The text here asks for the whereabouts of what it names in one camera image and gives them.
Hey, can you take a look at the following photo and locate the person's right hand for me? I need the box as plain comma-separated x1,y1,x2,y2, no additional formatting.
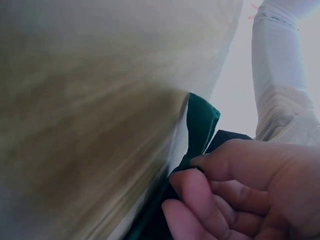
161,138,320,240

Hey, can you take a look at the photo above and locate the dark green cloth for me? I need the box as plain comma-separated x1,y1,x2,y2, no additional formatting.
121,92,255,240

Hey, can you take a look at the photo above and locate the person's left forearm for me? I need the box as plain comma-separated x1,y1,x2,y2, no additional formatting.
251,0,320,146

